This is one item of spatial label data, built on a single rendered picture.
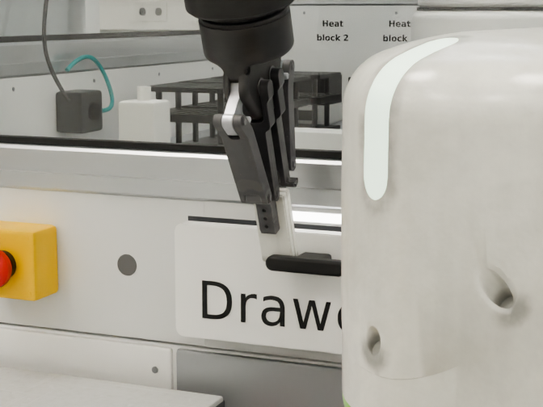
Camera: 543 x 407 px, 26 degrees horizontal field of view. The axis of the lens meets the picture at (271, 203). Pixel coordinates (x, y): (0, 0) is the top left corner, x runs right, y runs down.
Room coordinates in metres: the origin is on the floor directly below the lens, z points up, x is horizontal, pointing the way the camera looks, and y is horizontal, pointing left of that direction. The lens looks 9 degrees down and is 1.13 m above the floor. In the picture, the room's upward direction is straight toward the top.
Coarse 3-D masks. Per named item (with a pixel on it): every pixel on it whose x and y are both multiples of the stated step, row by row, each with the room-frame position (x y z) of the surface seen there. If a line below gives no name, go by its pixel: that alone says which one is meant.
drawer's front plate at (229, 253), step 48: (192, 240) 1.09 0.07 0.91; (240, 240) 1.07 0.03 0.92; (336, 240) 1.03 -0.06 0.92; (192, 288) 1.09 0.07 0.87; (240, 288) 1.07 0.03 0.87; (288, 288) 1.05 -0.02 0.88; (336, 288) 1.03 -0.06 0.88; (192, 336) 1.09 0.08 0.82; (240, 336) 1.07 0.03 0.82; (288, 336) 1.05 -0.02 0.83; (336, 336) 1.03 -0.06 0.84
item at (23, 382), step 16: (0, 368) 1.17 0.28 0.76; (16, 368) 1.17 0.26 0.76; (0, 384) 1.12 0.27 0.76; (16, 384) 1.12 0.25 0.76; (32, 384) 1.12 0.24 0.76; (48, 384) 1.12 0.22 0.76; (64, 384) 1.12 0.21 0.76; (80, 384) 1.12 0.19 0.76; (96, 384) 1.12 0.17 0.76; (112, 384) 1.12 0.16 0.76; (128, 384) 1.12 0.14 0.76; (0, 400) 1.07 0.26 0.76; (16, 400) 1.07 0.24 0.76; (32, 400) 1.07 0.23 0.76; (48, 400) 1.07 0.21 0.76; (64, 400) 1.07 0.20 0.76; (80, 400) 1.07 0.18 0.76; (96, 400) 1.07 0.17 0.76; (112, 400) 1.07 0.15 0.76; (128, 400) 1.07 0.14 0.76; (144, 400) 1.07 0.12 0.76; (160, 400) 1.07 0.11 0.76; (176, 400) 1.07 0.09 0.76; (192, 400) 1.07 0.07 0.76; (208, 400) 1.07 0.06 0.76
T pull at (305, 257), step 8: (272, 256) 1.02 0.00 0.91; (280, 256) 1.02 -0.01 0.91; (288, 256) 1.02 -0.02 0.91; (296, 256) 1.02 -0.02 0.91; (304, 256) 1.02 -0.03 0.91; (312, 256) 1.02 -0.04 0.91; (320, 256) 1.02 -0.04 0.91; (328, 256) 1.02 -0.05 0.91; (272, 264) 1.02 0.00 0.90; (280, 264) 1.01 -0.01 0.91; (288, 264) 1.01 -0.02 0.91; (296, 264) 1.01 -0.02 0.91; (304, 264) 1.00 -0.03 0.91; (312, 264) 1.00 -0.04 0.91; (320, 264) 1.00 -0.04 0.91; (328, 264) 1.00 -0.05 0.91; (336, 264) 0.99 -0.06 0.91; (296, 272) 1.01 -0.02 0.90; (304, 272) 1.01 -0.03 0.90; (312, 272) 1.00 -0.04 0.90; (320, 272) 1.00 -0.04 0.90; (328, 272) 1.00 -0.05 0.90; (336, 272) 0.99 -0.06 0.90
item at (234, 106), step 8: (232, 88) 0.95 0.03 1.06; (232, 96) 0.94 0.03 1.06; (232, 104) 0.94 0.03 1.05; (240, 104) 0.94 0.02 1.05; (232, 112) 0.93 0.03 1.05; (240, 112) 0.94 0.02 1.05; (224, 120) 0.93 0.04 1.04; (232, 120) 0.93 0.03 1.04; (224, 128) 0.94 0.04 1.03; (232, 128) 0.93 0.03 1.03
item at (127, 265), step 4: (120, 256) 1.15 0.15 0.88; (124, 256) 1.15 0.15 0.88; (128, 256) 1.15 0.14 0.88; (132, 256) 1.15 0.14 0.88; (120, 260) 1.15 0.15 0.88; (124, 260) 1.15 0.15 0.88; (128, 260) 1.15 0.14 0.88; (132, 260) 1.15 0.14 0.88; (120, 264) 1.15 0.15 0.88; (124, 264) 1.15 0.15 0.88; (128, 264) 1.15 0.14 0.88; (132, 264) 1.15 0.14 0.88; (136, 264) 1.15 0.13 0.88; (120, 268) 1.15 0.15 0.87; (124, 268) 1.15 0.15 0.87; (128, 268) 1.15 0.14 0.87; (132, 268) 1.15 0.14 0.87; (136, 268) 1.15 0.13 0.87; (124, 272) 1.15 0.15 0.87; (128, 272) 1.15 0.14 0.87; (132, 272) 1.15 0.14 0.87
